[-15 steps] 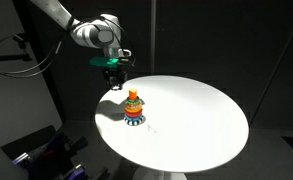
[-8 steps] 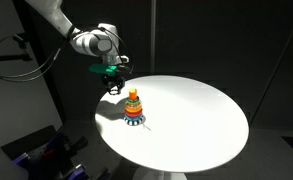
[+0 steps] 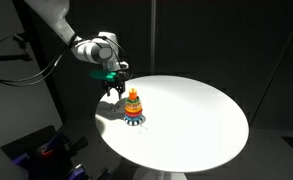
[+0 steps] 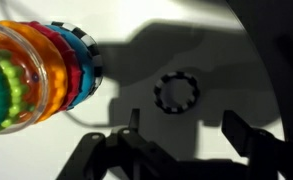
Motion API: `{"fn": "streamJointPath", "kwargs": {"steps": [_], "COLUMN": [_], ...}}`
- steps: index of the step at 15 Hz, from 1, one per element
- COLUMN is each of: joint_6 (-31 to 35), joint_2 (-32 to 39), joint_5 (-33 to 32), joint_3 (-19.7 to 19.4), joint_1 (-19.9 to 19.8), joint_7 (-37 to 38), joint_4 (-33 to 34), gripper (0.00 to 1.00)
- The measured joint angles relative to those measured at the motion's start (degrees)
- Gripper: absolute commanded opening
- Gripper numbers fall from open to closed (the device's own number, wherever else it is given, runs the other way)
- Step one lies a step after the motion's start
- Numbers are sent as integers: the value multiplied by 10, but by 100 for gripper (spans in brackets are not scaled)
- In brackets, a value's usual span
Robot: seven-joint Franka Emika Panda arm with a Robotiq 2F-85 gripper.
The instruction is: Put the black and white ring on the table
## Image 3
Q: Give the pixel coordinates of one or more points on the purple clamp with orange trigger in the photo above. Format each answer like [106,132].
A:
[47,152]

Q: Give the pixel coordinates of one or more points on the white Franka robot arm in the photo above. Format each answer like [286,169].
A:
[92,51]

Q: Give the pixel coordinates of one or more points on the grey vertical pole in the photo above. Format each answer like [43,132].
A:
[153,36]

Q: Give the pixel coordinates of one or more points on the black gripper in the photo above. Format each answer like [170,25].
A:
[114,84]

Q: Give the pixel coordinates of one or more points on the orange stacker peg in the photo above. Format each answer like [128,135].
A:
[133,94]

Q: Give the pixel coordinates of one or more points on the white table pedestal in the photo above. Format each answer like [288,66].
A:
[159,175]

